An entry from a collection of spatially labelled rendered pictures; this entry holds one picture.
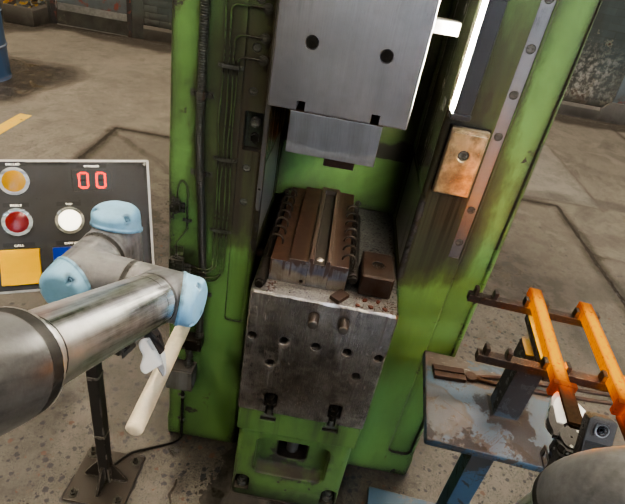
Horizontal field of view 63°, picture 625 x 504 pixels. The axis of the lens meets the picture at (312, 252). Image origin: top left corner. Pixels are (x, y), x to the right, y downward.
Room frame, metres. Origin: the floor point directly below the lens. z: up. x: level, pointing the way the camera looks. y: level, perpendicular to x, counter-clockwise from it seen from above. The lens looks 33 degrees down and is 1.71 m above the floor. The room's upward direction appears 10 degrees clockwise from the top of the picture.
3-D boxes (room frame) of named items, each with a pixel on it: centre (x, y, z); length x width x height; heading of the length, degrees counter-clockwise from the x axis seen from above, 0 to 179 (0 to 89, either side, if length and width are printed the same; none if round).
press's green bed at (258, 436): (1.28, -0.06, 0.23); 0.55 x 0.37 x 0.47; 0
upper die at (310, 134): (1.27, 0.00, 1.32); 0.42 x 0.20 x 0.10; 0
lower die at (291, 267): (1.27, 0.00, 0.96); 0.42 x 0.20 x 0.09; 0
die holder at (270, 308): (1.28, -0.06, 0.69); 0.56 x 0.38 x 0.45; 0
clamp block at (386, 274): (1.12, -0.18, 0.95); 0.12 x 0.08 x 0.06; 0
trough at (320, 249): (1.27, -0.02, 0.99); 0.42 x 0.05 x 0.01; 0
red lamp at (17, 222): (0.86, 0.62, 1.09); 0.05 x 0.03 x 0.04; 90
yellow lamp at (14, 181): (0.90, 0.64, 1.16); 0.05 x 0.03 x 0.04; 90
